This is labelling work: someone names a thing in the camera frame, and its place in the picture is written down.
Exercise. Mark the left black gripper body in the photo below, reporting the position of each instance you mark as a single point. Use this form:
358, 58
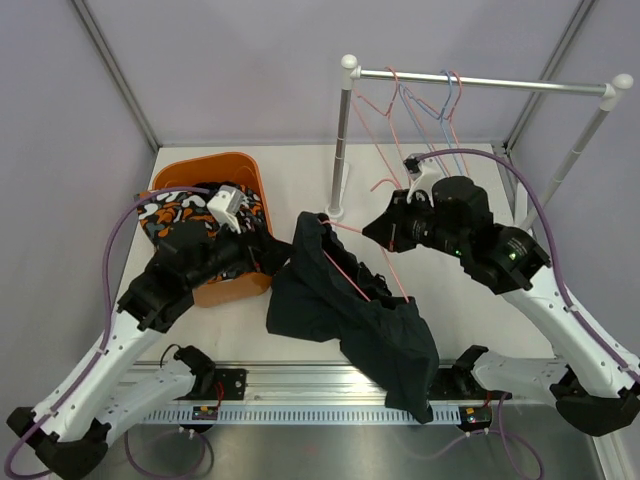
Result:
228, 251

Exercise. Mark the silver clothes rack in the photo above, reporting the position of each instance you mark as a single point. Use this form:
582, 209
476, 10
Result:
610, 95

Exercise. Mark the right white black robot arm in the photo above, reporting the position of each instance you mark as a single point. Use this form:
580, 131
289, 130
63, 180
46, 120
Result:
512, 265

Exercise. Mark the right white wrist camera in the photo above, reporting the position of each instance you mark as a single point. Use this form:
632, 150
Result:
423, 173

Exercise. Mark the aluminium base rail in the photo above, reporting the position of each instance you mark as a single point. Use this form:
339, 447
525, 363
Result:
321, 383

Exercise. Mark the black shorts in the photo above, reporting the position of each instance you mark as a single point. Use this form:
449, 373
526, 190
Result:
213, 187

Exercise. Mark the orange grey camouflage shorts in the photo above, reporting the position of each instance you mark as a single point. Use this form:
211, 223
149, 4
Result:
159, 217

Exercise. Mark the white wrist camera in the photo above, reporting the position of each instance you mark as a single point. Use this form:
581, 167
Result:
224, 206
423, 173

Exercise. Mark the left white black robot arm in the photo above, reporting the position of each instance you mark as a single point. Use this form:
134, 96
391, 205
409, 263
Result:
72, 429

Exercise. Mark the white slotted cable duct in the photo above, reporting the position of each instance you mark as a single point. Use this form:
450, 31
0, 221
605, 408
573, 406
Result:
278, 415

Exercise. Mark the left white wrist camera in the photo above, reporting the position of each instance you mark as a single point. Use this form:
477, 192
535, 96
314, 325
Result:
224, 206

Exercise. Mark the dark navy shorts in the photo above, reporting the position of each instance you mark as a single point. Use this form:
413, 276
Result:
325, 293

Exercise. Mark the orange plastic laundry basket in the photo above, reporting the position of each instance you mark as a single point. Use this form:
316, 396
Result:
235, 167

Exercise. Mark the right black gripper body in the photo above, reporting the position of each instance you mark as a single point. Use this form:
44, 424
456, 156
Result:
415, 223

